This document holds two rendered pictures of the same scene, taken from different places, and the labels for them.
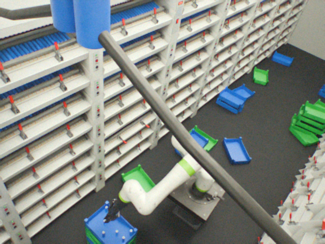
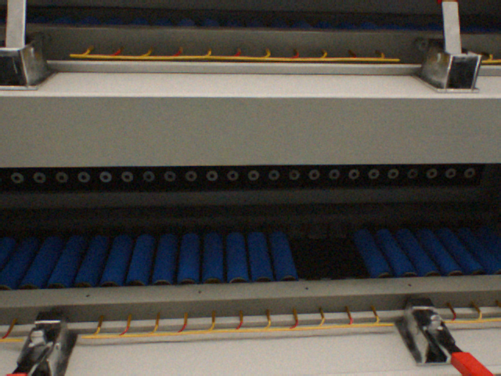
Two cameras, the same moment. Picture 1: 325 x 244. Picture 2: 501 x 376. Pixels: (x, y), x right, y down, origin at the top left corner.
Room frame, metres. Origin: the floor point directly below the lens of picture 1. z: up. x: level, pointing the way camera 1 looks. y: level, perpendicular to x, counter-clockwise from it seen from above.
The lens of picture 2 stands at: (1.43, 0.02, 0.65)
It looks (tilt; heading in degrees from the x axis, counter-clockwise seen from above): 10 degrees down; 52
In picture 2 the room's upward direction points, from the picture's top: straight up
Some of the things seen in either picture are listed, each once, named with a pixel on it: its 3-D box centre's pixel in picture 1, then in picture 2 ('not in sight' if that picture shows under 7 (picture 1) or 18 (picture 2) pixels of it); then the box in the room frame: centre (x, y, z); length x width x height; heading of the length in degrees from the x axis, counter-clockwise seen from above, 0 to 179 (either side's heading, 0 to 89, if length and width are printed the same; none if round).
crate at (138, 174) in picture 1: (140, 183); not in sight; (1.40, 0.10, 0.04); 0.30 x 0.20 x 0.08; 46
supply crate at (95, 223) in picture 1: (110, 227); not in sight; (0.81, 0.21, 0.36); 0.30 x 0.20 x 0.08; 57
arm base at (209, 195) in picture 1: (208, 191); not in sight; (1.22, -0.45, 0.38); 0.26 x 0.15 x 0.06; 64
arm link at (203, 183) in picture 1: (204, 176); not in sight; (1.26, -0.39, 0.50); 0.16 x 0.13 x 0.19; 46
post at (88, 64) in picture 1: (89, 116); not in sight; (1.34, 0.50, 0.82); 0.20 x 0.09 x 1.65; 57
